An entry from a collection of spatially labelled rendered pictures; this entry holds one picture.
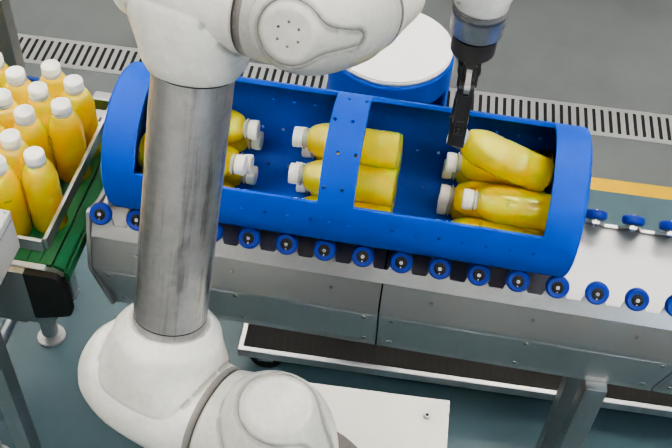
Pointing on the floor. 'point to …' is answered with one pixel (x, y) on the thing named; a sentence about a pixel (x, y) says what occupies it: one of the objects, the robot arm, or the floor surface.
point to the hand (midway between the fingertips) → (458, 123)
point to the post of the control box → (15, 404)
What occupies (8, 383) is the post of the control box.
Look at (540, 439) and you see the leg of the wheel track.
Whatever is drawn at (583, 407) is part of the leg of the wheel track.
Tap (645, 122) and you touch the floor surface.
